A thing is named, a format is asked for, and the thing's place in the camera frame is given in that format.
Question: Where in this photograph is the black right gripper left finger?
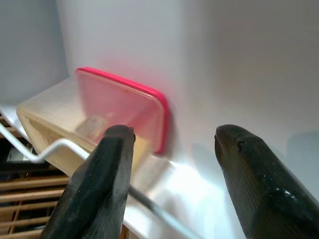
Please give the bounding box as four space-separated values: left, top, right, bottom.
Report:
39 124 137 239

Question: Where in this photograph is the wooden wine rack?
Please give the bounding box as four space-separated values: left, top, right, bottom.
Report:
0 112 70 239

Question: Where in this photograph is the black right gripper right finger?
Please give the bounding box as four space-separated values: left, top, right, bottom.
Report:
214 124 319 239

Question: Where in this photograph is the clear container with pink lid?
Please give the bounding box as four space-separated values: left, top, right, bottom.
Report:
16 66 170 173

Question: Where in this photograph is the small white-lined fridge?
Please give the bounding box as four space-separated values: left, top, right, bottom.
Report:
0 0 319 239

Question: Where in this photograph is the white wire fridge rail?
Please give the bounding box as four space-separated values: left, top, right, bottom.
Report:
0 121 92 164

